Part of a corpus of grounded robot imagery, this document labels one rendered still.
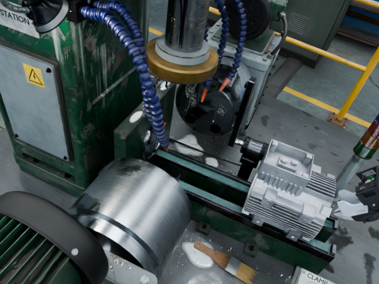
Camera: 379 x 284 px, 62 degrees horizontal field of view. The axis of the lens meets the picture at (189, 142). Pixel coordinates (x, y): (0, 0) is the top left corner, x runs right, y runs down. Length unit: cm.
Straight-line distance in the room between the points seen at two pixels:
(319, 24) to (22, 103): 333
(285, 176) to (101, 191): 45
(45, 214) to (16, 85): 55
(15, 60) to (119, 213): 44
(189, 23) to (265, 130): 87
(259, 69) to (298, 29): 270
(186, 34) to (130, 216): 40
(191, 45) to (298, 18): 319
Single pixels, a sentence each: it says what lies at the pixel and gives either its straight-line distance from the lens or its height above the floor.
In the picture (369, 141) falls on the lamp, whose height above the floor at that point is 110.
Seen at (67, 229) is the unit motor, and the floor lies 135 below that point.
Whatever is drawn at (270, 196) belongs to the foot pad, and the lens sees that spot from 85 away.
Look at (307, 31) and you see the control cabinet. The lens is 389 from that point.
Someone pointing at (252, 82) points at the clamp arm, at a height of 125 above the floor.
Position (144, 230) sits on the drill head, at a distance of 64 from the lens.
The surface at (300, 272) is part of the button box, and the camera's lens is 76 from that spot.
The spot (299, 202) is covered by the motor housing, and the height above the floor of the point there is 107.
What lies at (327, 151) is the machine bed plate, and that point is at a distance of 153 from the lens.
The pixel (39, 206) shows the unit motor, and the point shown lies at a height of 137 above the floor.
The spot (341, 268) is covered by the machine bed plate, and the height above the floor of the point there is 80.
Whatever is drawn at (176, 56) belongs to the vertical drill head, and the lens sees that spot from 72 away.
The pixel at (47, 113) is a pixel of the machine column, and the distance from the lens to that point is 89.
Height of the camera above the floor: 170
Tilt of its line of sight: 43 degrees down
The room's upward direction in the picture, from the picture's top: 11 degrees clockwise
